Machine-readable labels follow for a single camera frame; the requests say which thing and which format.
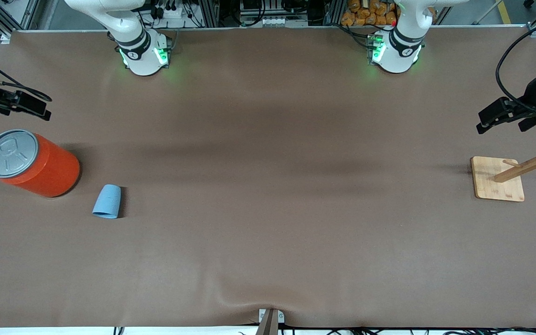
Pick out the light blue plastic cup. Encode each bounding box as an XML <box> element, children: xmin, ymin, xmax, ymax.
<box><xmin>92</xmin><ymin>184</ymin><xmax>122</xmax><ymax>219</ymax></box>

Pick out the orange can with grey lid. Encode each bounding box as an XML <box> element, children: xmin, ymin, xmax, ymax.
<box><xmin>0</xmin><ymin>129</ymin><xmax>81</xmax><ymax>198</ymax></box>

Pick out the wooden mug tree stand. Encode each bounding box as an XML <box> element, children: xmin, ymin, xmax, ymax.
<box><xmin>471</xmin><ymin>138</ymin><xmax>536</xmax><ymax>202</ymax></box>

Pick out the bag of orange snacks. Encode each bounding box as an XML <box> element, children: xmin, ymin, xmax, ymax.
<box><xmin>341</xmin><ymin>0</ymin><xmax>399</xmax><ymax>27</ymax></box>

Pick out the white power strip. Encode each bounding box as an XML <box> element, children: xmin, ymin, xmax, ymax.
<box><xmin>154</xmin><ymin>4</ymin><xmax>186</xmax><ymax>20</ymax></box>

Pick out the brown table cover sheet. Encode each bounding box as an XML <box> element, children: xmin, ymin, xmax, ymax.
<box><xmin>0</xmin><ymin>26</ymin><xmax>536</xmax><ymax>328</ymax></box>

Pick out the white terminal block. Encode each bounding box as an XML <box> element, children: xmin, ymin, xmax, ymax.
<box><xmin>260</xmin><ymin>16</ymin><xmax>309</xmax><ymax>27</ymax></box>

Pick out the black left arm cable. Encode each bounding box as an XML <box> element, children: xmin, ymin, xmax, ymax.
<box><xmin>495</xmin><ymin>21</ymin><xmax>536</xmax><ymax>116</ymax></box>

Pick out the black base power cable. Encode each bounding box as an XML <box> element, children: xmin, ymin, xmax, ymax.
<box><xmin>335</xmin><ymin>22</ymin><xmax>372</xmax><ymax>49</ymax></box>

